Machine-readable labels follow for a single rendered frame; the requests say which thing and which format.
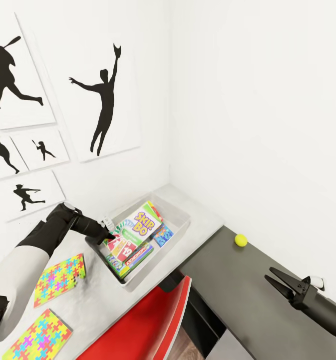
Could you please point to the toy box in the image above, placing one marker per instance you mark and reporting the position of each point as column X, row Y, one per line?
column 174, row 218

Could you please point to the jigsaw puzzle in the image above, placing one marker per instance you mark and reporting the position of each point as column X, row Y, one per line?
column 58, row 279
column 42, row 341

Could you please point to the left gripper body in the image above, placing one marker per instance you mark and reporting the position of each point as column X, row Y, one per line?
column 95, row 231

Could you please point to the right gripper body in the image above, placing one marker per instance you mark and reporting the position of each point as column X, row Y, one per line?
column 317, row 308

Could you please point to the board game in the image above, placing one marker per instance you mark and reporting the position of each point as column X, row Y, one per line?
column 162, row 235
column 133, row 231
column 135, row 258

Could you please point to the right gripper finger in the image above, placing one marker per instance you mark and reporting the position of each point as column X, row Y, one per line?
column 285, row 291
column 298, row 286

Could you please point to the tennis ball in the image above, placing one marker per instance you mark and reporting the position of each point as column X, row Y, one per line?
column 240, row 240

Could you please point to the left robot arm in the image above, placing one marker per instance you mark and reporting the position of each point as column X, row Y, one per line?
column 21, row 270

